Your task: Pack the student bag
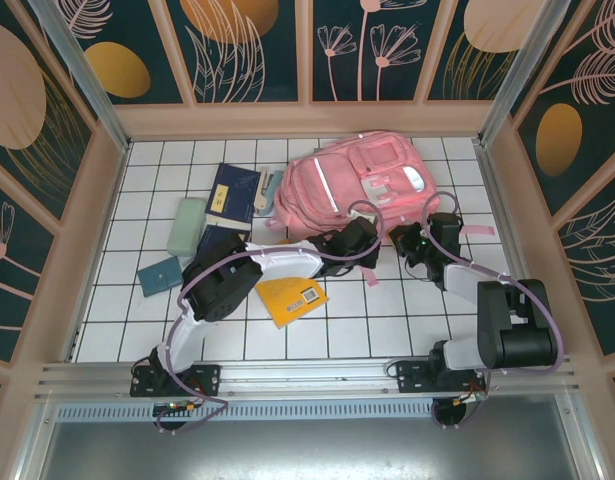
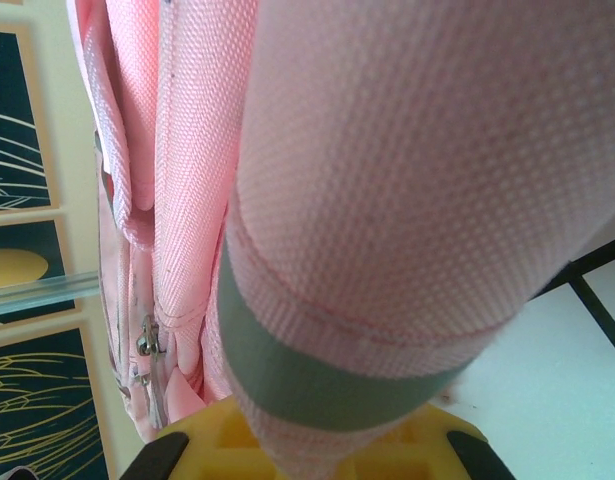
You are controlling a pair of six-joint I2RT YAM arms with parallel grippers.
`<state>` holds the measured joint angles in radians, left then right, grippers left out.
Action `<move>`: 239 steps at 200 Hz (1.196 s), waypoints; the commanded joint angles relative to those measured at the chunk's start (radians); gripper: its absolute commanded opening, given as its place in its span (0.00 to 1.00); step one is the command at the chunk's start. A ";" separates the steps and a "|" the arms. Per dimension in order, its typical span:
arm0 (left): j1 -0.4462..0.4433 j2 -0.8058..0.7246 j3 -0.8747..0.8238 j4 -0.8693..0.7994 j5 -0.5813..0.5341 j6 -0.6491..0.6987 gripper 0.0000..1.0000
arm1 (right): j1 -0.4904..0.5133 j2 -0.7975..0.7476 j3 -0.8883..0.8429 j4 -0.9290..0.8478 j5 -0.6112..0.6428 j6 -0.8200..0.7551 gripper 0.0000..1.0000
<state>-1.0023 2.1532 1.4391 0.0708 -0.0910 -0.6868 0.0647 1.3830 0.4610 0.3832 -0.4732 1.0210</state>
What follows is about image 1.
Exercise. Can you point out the pink backpack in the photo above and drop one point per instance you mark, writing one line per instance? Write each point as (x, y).
(337, 175)

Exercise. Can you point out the light grey booklet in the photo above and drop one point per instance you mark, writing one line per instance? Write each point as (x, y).
(262, 192)

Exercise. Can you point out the plain navy book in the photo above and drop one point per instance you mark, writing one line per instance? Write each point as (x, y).
(217, 237)

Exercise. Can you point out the navy book with yellow label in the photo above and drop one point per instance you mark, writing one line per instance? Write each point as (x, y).
(237, 185)

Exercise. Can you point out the mint green case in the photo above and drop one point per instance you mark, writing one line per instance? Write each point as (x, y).
(186, 225)

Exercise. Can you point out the teal wallet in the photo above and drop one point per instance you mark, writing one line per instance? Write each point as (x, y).
(159, 277)

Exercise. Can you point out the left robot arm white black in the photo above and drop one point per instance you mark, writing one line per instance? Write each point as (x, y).
(282, 257)

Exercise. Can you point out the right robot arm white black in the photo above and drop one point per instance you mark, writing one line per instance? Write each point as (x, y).
(492, 320)

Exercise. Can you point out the white printed bracket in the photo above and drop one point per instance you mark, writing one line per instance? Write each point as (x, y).
(358, 214)

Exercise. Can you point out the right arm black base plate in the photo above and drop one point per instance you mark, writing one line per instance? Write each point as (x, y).
(412, 377)

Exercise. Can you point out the aluminium mounting rail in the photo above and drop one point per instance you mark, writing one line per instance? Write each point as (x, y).
(307, 380)

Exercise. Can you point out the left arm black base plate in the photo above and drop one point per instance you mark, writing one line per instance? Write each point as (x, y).
(207, 380)

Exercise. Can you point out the aluminium corner post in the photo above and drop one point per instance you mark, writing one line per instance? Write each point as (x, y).
(77, 65)
(527, 65)

